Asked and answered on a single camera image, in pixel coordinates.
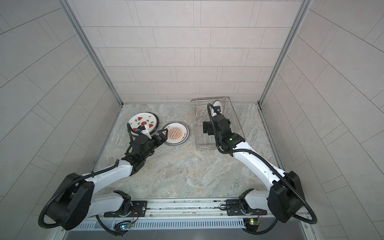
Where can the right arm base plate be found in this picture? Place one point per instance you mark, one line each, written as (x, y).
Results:
(237, 207)

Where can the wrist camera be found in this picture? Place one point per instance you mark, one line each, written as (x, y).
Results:
(143, 130)
(216, 110)

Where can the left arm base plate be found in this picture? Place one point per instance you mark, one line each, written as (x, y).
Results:
(133, 209)

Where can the circuit board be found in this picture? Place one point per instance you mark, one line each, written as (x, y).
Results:
(251, 225)
(123, 227)

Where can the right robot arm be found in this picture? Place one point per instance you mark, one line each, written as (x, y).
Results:
(285, 198)

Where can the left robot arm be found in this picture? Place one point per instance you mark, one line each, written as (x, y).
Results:
(76, 198)

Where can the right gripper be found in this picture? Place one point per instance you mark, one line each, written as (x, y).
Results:
(211, 124)

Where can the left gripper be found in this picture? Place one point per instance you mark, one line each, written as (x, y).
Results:
(160, 137)

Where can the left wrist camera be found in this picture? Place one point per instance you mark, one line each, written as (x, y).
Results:
(143, 130)

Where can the aluminium mounting rail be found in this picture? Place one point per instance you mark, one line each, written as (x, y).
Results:
(186, 207)

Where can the left circuit board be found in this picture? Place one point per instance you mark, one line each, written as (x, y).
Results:
(123, 227)

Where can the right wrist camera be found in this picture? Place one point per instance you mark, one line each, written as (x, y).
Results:
(216, 110)

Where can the blue striped white plate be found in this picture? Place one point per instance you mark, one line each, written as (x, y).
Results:
(156, 125)

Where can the wire dish rack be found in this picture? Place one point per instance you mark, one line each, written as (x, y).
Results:
(203, 113)

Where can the white red-pattern plate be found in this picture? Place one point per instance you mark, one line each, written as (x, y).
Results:
(178, 133)

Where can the right circuit board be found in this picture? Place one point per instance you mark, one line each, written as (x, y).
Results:
(251, 225)

